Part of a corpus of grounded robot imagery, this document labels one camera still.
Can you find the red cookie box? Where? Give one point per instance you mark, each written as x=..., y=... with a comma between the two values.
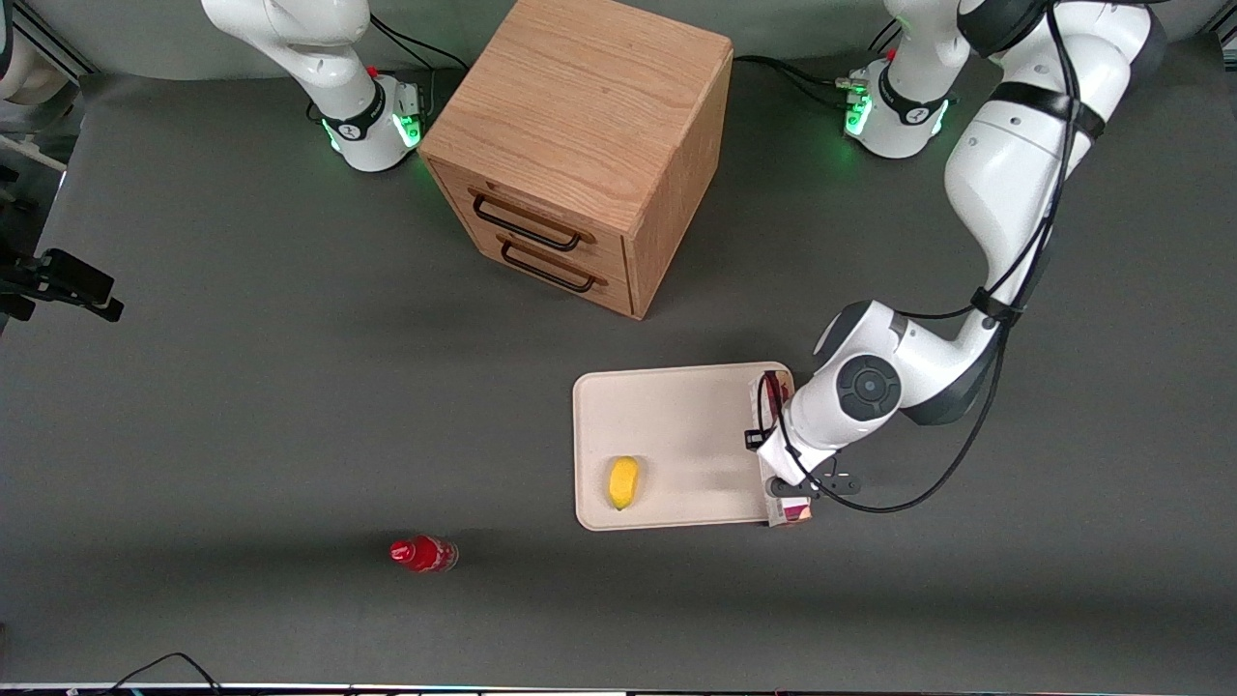
x=791, y=512

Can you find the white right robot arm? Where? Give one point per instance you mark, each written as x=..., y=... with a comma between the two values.
x=319, y=58

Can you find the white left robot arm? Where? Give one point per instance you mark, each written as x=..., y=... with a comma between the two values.
x=1005, y=164

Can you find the beige rectangular tray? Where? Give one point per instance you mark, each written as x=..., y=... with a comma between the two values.
x=676, y=425

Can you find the yellow lemon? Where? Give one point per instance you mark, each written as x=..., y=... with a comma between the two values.
x=623, y=481

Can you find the wooden drawer front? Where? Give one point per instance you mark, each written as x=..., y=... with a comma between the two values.
x=541, y=208
x=589, y=266

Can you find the red capped bottle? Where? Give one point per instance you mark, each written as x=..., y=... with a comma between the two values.
x=423, y=554

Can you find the wooden drawer cabinet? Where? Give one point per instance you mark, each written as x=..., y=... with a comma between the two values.
x=580, y=97

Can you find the aluminium frame rail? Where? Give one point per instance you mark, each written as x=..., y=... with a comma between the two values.
x=48, y=39

